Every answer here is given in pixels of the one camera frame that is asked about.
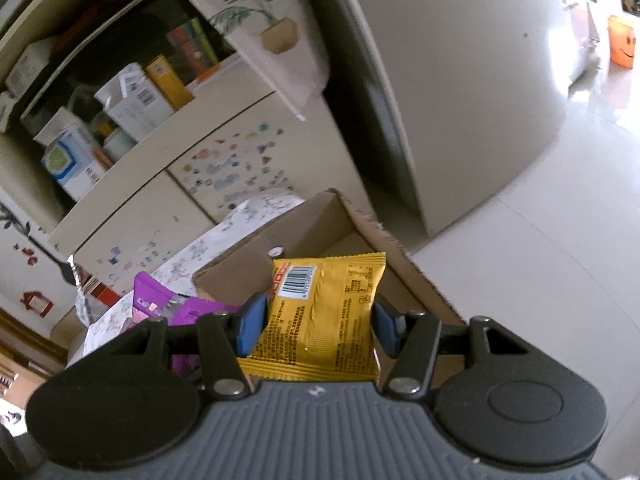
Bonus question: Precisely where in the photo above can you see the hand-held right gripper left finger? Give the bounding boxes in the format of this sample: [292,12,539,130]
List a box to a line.
[114,293,269,401]

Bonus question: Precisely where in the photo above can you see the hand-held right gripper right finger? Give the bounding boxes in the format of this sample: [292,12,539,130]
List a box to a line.
[372,294,533,401]

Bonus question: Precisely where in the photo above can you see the yellow snack packet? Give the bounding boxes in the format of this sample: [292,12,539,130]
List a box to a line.
[237,251,387,383]

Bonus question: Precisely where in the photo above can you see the purple snack packet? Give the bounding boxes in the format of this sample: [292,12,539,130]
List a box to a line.
[132,271,242,387]

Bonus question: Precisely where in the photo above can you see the cardboard box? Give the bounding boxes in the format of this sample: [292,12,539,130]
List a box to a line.
[192,187,468,396]

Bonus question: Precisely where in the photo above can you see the floral tablecloth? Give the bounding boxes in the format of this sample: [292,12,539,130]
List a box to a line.
[66,187,307,367]

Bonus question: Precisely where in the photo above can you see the red patterned box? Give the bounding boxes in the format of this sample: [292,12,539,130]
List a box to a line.
[82,280,122,307]

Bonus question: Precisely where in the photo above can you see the clear plastic bag of sticks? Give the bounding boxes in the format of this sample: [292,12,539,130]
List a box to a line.
[74,264,102,327]

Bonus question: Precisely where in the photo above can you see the cream cabinet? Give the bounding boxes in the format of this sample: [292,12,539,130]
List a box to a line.
[0,0,381,311]

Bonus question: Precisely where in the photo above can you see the white jar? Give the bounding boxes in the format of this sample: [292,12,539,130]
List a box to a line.
[102,127,137,162]

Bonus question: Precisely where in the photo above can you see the white and blue box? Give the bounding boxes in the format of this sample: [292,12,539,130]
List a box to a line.
[41,124,109,202]

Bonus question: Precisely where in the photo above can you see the grey refrigerator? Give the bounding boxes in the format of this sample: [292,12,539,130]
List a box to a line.
[300,0,591,239]

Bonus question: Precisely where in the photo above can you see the white open carton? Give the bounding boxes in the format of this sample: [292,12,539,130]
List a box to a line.
[94,62,176,142]

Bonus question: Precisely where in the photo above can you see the orange box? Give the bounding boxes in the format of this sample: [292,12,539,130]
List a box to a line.
[144,55,195,111]

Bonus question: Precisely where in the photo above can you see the colourful books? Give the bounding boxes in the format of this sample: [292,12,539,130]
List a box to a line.
[166,17,222,84]

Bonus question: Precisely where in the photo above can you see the plant print cloth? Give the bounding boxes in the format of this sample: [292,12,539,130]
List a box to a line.
[154,0,332,122]

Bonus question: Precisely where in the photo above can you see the small white box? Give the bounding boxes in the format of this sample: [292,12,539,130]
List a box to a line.
[4,36,57,94]

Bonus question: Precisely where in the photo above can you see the red house wall sticker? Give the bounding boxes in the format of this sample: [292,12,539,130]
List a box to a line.
[20,290,54,319]

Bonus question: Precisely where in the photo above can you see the wooden door frame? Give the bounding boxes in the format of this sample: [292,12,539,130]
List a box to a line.
[0,305,67,377]

